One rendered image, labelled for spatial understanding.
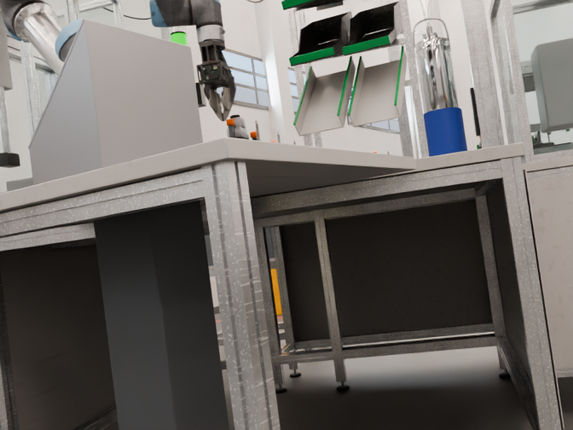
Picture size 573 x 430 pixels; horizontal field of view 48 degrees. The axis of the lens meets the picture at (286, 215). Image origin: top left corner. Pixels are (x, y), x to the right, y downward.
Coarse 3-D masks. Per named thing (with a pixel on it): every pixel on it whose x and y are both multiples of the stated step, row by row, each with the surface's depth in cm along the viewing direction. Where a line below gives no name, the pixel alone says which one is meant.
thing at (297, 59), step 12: (348, 12) 194; (312, 24) 199; (324, 24) 198; (336, 24) 197; (348, 24) 189; (300, 36) 187; (312, 36) 197; (324, 36) 199; (336, 36) 198; (348, 36) 187; (300, 48) 186; (312, 48) 196; (324, 48) 190; (336, 48) 175; (300, 60) 176; (312, 60) 175
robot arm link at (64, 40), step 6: (72, 24) 139; (78, 24) 139; (66, 30) 139; (72, 30) 138; (60, 36) 139; (66, 36) 138; (72, 36) 138; (60, 42) 139; (66, 42) 138; (60, 48) 139; (66, 48) 138; (60, 54) 141; (66, 54) 139
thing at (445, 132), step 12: (444, 108) 245; (456, 108) 246; (432, 120) 247; (444, 120) 245; (456, 120) 245; (432, 132) 247; (444, 132) 245; (456, 132) 245; (432, 144) 247; (444, 144) 245; (456, 144) 244
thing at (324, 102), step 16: (352, 64) 186; (320, 80) 192; (336, 80) 188; (352, 80) 184; (304, 96) 182; (320, 96) 185; (336, 96) 182; (304, 112) 181; (320, 112) 179; (336, 112) 176; (304, 128) 176; (320, 128) 174; (336, 128) 171
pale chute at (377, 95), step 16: (384, 64) 188; (400, 64) 176; (368, 80) 185; (384, 80) 181; (400, 80) 173; (352, 96) 174; (368, 96) 179; (384, 96) 176; (400, 96) 170; (352, 112) 172; (368, 112) 173; (384, 112) 171; (400, 112) 167
